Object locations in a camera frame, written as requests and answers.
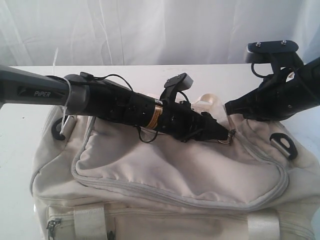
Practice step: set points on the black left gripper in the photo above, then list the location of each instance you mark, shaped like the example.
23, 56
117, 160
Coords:
181, 122

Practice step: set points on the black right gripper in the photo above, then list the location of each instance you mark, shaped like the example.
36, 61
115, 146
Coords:
274, 100

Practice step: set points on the beige canvas duffel bag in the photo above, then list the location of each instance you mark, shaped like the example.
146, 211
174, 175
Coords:
103, 183

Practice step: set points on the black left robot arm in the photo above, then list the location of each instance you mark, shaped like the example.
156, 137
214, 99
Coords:
87, 95

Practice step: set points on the white backdrop curtain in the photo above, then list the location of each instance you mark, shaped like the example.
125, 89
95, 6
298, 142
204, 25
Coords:
151, 32

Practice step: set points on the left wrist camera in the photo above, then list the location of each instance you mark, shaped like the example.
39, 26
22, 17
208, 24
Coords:
178, 83

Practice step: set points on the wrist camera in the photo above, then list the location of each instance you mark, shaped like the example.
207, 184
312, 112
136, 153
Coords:
178, 83
261, 51

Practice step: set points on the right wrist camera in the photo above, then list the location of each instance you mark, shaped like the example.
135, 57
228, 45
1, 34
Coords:
261, 51

